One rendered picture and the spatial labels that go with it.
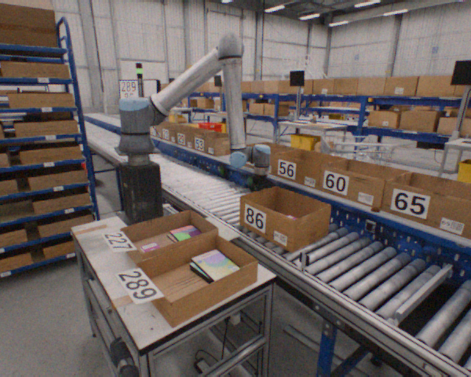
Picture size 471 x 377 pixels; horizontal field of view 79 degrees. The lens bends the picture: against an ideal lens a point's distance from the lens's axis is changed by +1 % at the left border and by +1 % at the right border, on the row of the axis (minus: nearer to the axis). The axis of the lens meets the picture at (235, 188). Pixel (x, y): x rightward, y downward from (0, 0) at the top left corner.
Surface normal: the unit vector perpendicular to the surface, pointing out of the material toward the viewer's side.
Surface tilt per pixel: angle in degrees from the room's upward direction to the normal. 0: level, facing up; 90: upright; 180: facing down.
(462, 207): 90
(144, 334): 0
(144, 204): 90
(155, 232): 88
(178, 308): 90
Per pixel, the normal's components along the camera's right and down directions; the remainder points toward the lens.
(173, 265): 0.64, 0.22
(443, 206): -0.79, 0.20
